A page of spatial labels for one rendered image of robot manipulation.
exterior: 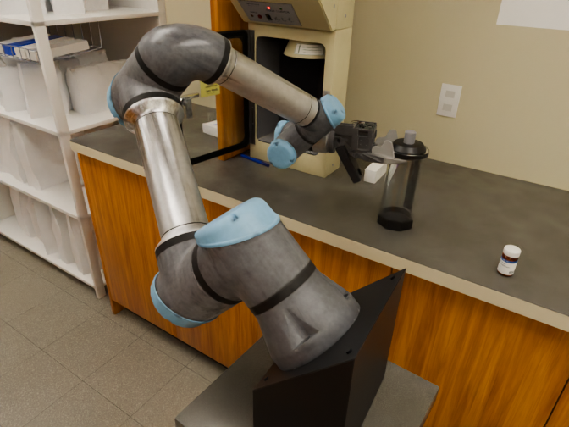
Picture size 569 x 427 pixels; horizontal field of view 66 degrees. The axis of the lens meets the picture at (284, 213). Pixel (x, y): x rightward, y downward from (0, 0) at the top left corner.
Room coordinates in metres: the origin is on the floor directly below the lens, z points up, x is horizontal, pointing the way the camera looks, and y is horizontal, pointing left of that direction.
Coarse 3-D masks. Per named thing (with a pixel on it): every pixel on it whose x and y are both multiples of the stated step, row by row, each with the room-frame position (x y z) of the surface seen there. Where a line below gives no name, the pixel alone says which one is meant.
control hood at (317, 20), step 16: (256, 0) 1.40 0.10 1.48; (272, 0) 1.37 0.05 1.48; (288, 0) 1.33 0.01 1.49; (304, 0) 1.30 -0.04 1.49; (320, 0) 1.28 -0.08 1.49; (336, 0) 1.36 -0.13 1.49; (240, 16) 1.50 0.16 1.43; (304, 16) 1.35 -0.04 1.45; (320, 16) 1.32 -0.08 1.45; (336, 16) 1.36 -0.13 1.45
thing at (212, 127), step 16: (240, 48) 1.49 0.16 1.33; (192, 96) 1.35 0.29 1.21; (208, 96) 1.39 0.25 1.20; (224, 96) 1.44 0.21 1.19; (240, 96) 1.49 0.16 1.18; (192, 112) 1.34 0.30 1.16; (208, 112) 1.39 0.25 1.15; (224, 112) 1.44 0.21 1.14; (240, 112) 1.49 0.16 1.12; (192, 128) 1.34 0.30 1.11; (208, 128) 1.38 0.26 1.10; (224, 128) 1.43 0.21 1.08; (240, 128) 1.49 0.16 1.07; (192, 144) 1.33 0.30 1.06; (208, 144) 1.38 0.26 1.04; (224, 144) 1.43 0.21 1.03
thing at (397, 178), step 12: (408, 156) 1.03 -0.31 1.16; (420, 156) 1.03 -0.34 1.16; (396, 168) 1.04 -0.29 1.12; (408, 168) 1.03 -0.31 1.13; (420, 168) 1.05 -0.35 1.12; (384, 180) 1.08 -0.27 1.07; (396, 180) 1.04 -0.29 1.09; (408, 180) 1.03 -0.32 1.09; (384, 192) 1.07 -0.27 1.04; (396, 192) 1.04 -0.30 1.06; (408, 192) 1.03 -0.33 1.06; (384, 204) 1.06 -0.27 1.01; (396, 204) 1.04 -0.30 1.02; (408, 204) 1.04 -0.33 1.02; (384, 216) 1.05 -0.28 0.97; (396, 216) 1.03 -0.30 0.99; (408, 216) 1.04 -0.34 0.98
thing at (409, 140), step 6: (408, 132) 1.07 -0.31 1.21; (414, 132) 1.07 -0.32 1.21; (402, 138) 1.11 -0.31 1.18; (408, 138) 1.07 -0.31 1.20; (414, 138) 1.07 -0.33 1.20; (396, 144) 1.07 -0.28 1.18; (402, 144) 1.06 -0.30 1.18; (408, 144) 1.07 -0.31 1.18; (414, 144) 1.07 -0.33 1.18; (420, 144) 1.07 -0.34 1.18; (396, 150) 1.05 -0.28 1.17; (402, 150) 1.04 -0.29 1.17; (408, 150) 1.04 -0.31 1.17; (414, 150) 1.04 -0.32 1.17; (420, 150) 1.04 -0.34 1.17
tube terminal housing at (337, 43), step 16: (352, 0) 1.44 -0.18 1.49; (352, 16) 1.45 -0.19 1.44; (256, 32) 1.52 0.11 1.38; (272, 32) 1.49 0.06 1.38; (288, 32) 1.45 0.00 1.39; (304, 32) 1.42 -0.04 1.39; (320, 32) 1.39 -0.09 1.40; (336, 32) 1.37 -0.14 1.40; (336, 48) 1.38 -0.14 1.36; (336, 64) 1.38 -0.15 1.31; (336, 80) 1.39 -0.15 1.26; (336, 96) 1.40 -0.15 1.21; (256, 112) 1.52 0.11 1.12; (256, 128) 1.52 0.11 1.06; (256, 144) 1.52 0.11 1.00; (304, 160) 1.41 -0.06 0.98; (320, 160) 1.38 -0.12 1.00; (336, 160) 1.44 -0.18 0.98; (320, 176) 1.37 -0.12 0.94
